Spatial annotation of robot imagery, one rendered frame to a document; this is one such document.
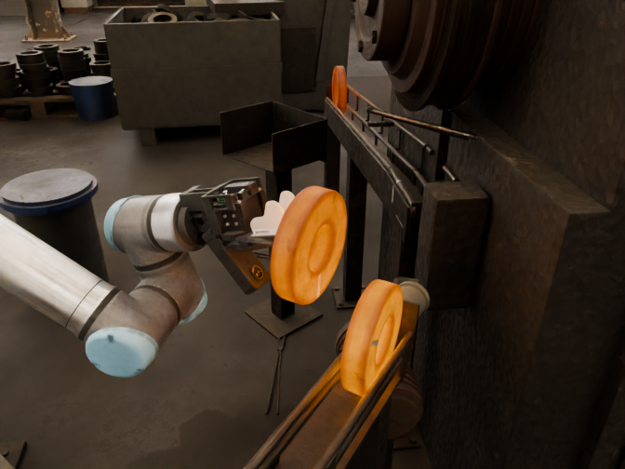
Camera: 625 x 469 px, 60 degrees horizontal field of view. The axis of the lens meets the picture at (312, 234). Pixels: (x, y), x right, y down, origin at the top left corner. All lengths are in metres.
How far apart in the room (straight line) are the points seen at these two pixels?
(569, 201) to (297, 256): 0.38
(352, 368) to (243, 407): 0.97
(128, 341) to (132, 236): 0.17
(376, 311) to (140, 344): 0.34
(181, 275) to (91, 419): 0.88
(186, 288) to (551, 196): 0.57
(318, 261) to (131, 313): 0.28
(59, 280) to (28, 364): 1.14
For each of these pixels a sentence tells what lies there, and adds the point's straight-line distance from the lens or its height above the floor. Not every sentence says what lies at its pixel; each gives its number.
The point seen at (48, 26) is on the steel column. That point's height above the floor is 0.16.
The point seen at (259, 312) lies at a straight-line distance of 1.95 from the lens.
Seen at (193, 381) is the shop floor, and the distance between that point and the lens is 1.74.
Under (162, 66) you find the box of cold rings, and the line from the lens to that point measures 3.50.
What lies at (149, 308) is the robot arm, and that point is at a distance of 0.84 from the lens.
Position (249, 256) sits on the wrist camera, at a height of 0.77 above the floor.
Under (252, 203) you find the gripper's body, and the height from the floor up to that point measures 0.86.
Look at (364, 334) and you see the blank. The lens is 0.68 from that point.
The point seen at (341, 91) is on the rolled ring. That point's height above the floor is 0.66.
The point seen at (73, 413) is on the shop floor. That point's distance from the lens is 1.75.
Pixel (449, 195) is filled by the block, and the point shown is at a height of 0.80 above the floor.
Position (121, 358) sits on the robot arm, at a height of 0.67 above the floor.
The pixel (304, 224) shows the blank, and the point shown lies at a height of 0.88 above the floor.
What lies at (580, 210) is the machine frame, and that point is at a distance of 0.79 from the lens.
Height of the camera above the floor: 1.19
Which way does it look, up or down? 29 degrees down
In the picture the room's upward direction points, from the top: straight up
